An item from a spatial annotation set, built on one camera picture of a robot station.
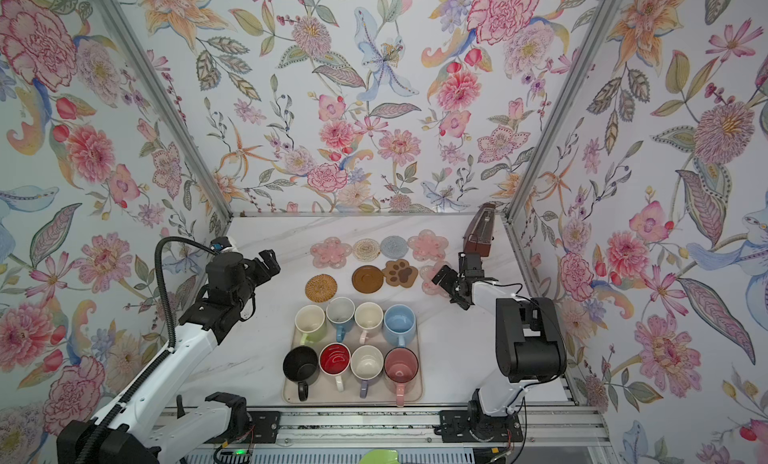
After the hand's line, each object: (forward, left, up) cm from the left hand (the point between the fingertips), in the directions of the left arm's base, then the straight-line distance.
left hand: (267, 257), depth 80 cm
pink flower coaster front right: (+9, -47, -22) cm, 53 cm away
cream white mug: (-9, -27, -17) cm, 33 cm away
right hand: (+3, -51, -19) cm, 55 cm away
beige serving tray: (-27, -14, -22) cm, 38 cm away
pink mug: (-22, -36, -20) cm, 47 cm away
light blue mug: (-10, -36, -21) cm, 43 cm away
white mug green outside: (-11, -10, -17) cm, 23 cm away
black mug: (-22, -8, -19) cm, 30 cm away
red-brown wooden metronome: (+19, -65, -13) cm, 69 cm away
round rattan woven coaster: (+3, -11, -22) cm, 24 cm away
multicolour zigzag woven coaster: (+20, -25, -22) cm, 39 cm away
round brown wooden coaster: (+6, -26, -21) cm, 34 cm away
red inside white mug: (-20, -17, -20) cm, 33 cm away
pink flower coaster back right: (+21, -48, -22) cm, 57 cm away
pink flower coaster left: (+19, -12, -22) cm, 32 cm away
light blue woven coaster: (+20, -36, -21) cm, 46 cm away
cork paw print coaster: (+9, -37, -22) cm, 44 cm away
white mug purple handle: (-21, -26, -21) cm, 40 cm away
